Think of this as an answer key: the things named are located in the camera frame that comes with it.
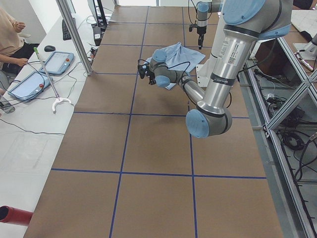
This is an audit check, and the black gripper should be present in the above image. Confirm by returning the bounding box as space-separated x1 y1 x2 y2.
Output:
197 26 206 50
146 65 156 85

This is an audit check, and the light blue t-shirt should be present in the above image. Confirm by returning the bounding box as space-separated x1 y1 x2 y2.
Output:
139 42 205 89

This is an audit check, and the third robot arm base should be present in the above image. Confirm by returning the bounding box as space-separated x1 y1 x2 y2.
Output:
293 31 317 60

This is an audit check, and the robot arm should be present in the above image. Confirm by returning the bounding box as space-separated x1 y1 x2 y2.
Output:
138 0 293 138
196 0 223 50

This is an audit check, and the blue teach pendant far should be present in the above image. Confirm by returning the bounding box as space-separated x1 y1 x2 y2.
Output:
44 51 74 76

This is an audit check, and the blue teach pendant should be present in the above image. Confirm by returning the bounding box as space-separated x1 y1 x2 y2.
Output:
8 71 50 101
44 51 74 76

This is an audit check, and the black keyboard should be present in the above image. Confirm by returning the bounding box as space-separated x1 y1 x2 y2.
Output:
61 20 71 41

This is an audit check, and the black computer mouse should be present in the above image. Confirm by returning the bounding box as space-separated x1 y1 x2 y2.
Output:
44 45 55 52

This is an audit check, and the blue teach pendant near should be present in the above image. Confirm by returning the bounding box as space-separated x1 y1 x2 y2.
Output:
8 71 50 101

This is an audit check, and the seated person in beige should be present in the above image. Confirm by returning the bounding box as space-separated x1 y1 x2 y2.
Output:
0 6 40 96

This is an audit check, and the red tube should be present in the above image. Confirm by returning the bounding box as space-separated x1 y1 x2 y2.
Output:
0 206 33 226

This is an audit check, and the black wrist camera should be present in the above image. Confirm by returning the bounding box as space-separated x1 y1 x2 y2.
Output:
138 64 148 79
189 24 197 32

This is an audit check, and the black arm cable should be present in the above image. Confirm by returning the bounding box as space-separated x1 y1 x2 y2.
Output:
187 0 199 25
137 59 191 74

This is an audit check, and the aluminium frame rail structure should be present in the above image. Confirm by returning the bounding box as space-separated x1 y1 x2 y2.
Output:
239 32 317 238

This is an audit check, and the aluminium frame post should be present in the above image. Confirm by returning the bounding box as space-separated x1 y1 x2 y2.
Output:
56 0 92 76

